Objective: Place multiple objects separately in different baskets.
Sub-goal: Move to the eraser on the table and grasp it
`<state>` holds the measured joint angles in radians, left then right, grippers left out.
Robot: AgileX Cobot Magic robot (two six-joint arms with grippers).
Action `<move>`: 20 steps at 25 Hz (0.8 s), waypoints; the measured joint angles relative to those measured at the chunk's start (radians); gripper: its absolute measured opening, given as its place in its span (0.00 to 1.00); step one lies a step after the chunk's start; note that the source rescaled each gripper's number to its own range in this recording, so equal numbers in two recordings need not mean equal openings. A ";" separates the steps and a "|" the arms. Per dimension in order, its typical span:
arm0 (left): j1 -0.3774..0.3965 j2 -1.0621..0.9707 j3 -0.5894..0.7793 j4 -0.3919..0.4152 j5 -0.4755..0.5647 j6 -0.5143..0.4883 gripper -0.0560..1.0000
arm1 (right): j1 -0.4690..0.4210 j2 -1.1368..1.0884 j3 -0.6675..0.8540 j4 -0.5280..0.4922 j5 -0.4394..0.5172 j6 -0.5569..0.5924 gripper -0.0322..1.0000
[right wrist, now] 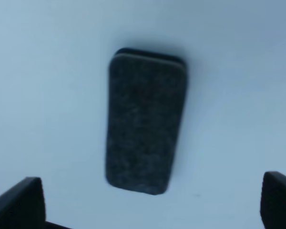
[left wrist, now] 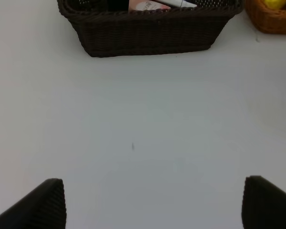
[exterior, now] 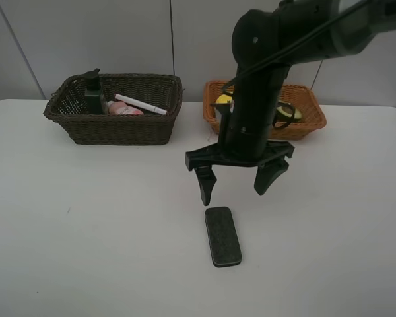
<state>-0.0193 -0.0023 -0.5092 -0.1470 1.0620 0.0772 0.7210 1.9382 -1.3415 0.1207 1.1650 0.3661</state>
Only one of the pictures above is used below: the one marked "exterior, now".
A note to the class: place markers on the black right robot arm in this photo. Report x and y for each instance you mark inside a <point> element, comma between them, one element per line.
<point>265,46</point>

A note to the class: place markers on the orange wicker basket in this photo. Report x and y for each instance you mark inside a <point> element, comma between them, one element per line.
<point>301,97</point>

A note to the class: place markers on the halved avocado toy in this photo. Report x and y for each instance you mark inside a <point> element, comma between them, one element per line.
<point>286,112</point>

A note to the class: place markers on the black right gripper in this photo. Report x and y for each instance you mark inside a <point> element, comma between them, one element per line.
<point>242,142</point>

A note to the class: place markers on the dark grey board eraser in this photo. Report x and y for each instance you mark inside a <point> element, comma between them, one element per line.
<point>223,239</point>

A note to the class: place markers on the dark brown wicker basket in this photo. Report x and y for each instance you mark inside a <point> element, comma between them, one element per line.
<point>68,108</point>

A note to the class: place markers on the pink bottle white cap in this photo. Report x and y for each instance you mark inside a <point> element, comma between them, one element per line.
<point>120,108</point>

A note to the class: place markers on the dark green pump bottle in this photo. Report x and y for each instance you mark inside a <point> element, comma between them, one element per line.
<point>94,94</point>

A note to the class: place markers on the white pink-capped marker pen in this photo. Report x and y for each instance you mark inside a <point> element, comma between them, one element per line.
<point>140,104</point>

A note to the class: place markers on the yellow lemon toy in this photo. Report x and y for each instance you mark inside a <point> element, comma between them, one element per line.
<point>223,100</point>

